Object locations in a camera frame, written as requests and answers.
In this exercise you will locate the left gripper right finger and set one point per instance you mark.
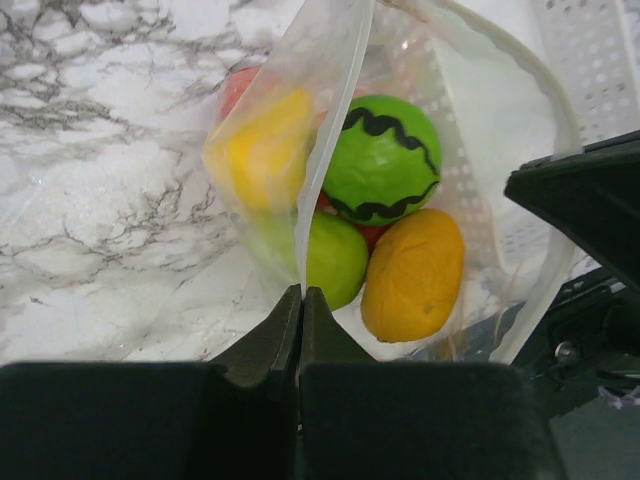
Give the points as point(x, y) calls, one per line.
point(364, 419)

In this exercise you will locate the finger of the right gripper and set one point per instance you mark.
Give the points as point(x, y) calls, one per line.
point(592, 198)

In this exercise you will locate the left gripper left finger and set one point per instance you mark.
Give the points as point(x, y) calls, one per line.
point(232, 417)

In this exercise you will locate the orange toy pepper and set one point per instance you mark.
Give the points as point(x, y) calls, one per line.
point(413, 277)

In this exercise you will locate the green toy pear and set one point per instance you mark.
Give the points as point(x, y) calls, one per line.
point(337, 256)

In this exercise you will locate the green toy fruit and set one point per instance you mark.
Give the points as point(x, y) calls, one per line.
point(386, 163)

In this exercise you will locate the clear zip top bag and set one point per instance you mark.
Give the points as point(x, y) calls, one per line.
point(339, 51)

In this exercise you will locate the yellow toy pear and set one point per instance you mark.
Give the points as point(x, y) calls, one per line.
point(262, 162)

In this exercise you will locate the white perforated plastic basket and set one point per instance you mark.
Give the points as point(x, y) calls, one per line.
point(575, 100)

